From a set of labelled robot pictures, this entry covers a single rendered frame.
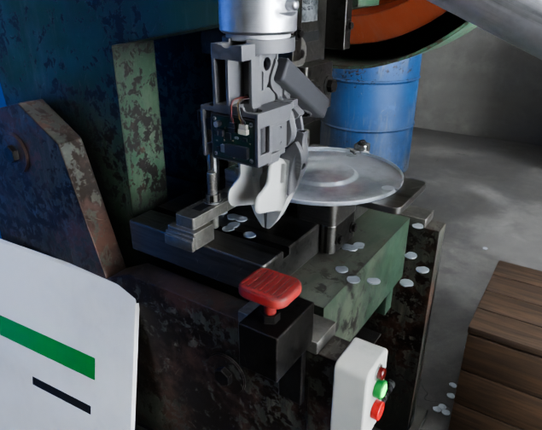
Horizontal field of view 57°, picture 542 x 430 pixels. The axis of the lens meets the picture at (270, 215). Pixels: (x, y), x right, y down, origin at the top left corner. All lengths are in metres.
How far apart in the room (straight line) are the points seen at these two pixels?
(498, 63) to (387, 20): 3.02
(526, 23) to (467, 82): 3.63
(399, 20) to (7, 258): 0.98
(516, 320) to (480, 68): 3.01
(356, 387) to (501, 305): 0.76
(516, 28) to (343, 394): 0.50
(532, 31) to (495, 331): 0.86
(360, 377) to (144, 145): 0.56
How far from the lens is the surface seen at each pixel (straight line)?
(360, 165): 0.98
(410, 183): 0.92
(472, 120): 4.27
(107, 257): 1.01
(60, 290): 1.12
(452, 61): 4.24
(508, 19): 0.61
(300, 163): 0.53
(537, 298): 1.50
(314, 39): 0.92
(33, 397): 1.32
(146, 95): 0.97
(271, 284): 0.63
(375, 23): 1.20
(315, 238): 0.91
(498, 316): 1.38
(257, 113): 0.47
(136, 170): 0.97
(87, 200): 0.99
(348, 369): 0.72
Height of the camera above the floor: 1.10
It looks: 25 degrees down
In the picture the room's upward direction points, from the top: straight up
